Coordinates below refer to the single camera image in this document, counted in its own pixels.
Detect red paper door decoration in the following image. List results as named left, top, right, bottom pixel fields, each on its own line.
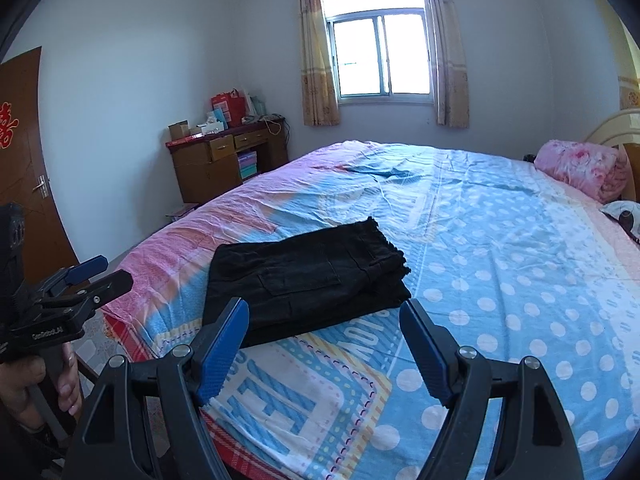
left=0, top=101, right=20, bottom=150

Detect printed white pillow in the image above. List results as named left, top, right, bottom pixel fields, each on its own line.
left=599, top=200, right=640, bottom=246

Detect sliding window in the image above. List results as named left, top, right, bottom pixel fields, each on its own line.
left=320, top=0, right=436, bottom=106

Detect stack of colourful boxes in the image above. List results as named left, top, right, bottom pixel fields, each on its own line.
left=237, top=151, right=259, bottom=181

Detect brown wooden door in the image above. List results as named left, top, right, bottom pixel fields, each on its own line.
left=0, top=46, right=81, bottom=271

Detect yellow patterned curtain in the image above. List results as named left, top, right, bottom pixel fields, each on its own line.
left=296, top=0, right=342, bottom=127
left=417, top=0, right=471, bottom=128
left=617, top=17, right=640, bottom=111

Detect desk cables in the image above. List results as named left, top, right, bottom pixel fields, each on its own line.
left=264, top=114, right=292, bottom=162

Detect printed blue pink bed sheet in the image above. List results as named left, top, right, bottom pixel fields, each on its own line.
left=100, top=140, right=640, bottom=480

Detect brown wooden desk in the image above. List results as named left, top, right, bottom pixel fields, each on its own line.
left=166, top=119, right=291, bottom=206

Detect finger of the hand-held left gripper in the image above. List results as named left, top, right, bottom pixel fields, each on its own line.
left=37, top=269, right=134, bottom=311
left=37, top=255, right=109, bottom=301

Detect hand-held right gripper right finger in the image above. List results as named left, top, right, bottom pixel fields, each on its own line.
left=398, top=299, right=586, bottom=480

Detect pink floral blanket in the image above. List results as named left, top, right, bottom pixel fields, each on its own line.
left=534, top=139, right=632, bottom=204

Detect pale plastic bags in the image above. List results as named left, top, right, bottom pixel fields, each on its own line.
left=243, top=91, right=268, bottom=119

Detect person's left hand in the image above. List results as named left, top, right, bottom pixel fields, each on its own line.
left=0, top=342, right=82, bottom=418

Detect person's left forearm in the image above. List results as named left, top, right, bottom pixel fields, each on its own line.
left=0, top=407, right=66, bottom=480

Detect red gift bag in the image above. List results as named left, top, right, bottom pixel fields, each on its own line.
left=210, top=89, right=246, bottom=128

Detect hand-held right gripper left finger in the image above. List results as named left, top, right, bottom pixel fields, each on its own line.
left=62, top=296, right=251, bottom=480

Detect black pants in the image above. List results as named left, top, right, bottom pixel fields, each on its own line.
left=201, top=216, right=413, bottom=350

